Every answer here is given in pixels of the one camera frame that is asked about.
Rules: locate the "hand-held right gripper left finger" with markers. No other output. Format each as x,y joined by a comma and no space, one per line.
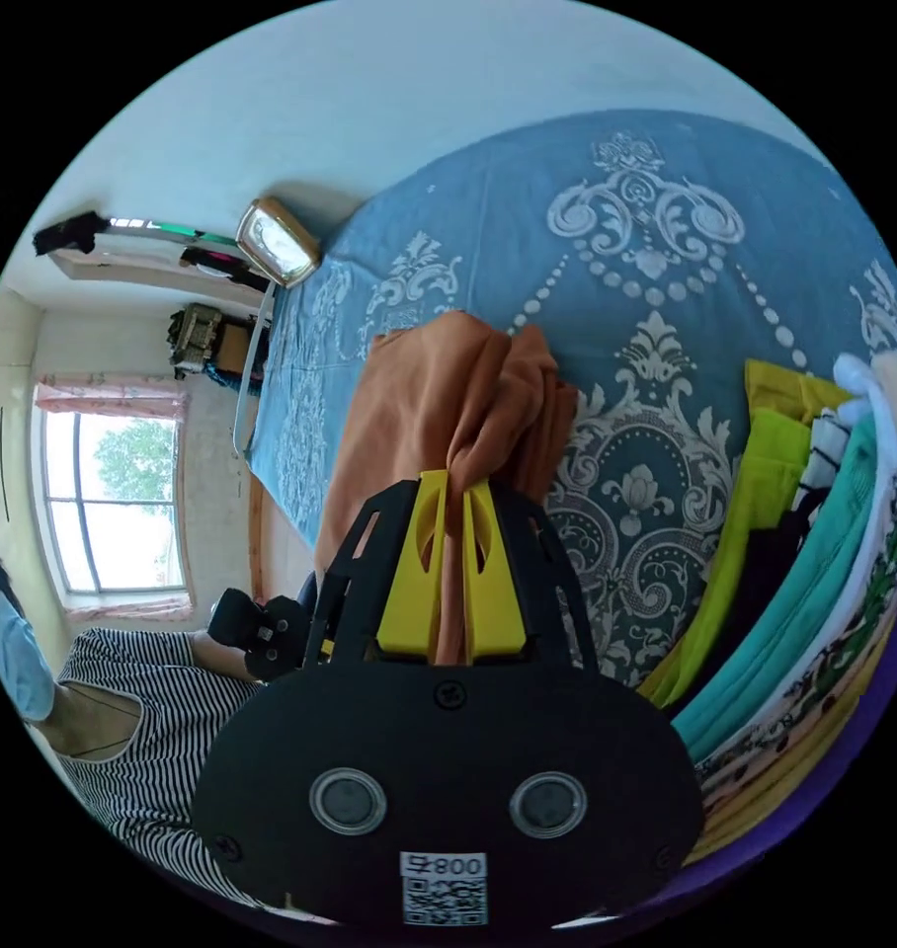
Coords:
408,592

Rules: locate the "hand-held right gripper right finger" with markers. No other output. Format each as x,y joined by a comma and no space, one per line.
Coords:
497,607

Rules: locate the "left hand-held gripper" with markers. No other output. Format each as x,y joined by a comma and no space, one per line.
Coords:
271,637

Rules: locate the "orange long-sleeve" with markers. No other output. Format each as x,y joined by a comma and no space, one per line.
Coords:
434,392

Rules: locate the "person's left forearm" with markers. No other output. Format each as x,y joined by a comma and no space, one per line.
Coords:
222,659

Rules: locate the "person's body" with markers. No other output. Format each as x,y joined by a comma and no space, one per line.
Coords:
145,726

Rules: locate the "window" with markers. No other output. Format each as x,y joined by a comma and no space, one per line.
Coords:
111,504

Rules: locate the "pile of clothes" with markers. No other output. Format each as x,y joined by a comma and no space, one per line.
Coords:
782,592

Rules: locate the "bed with blue patterned quilt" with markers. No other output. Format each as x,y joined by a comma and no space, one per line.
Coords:
641,355

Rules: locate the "pink curtain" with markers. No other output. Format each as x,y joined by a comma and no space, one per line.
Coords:
108,395

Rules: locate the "cupboard with things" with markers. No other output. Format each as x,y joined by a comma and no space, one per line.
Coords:
204,337

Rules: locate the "gold-framed clock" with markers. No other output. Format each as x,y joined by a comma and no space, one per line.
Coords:
277,243

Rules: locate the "wall shelf with things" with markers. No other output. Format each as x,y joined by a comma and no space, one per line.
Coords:
145,261

